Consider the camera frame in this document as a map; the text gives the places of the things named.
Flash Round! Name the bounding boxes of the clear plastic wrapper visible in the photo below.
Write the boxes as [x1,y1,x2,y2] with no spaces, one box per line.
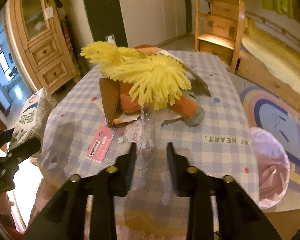
[136,103,158,170]

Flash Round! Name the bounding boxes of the white green milk carton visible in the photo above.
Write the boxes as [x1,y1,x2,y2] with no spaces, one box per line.
[9,87,57,150]

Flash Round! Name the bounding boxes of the white wardrobe with round holes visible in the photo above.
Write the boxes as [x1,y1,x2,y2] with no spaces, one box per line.
[119,0,186,47]

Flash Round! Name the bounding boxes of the blue checkered tablecloth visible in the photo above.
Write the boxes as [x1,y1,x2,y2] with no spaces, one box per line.
[29,49,260,240]

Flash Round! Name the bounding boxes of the wooden bunk bed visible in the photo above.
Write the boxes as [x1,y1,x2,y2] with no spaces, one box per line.
[237,0,300,113]

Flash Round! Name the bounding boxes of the pink paper label card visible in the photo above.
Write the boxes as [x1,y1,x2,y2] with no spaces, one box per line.
[86,120,115,164]

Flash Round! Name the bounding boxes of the pink bagged trash bin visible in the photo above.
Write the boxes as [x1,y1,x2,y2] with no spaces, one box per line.
[250,127,290,209]

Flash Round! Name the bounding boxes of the wooden glass door cabinet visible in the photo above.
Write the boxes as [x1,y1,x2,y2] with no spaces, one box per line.
[3,0,81,94]

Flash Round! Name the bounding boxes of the rainbow round rug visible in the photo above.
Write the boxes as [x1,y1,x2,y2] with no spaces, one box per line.
[239,86,300,198]

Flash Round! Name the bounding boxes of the brown cardboard packaging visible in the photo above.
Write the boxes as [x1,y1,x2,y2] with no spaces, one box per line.
[99,78,120,127]

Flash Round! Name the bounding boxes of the wooden stair drawers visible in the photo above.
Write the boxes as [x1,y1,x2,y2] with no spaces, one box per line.
[194,0,245,73]

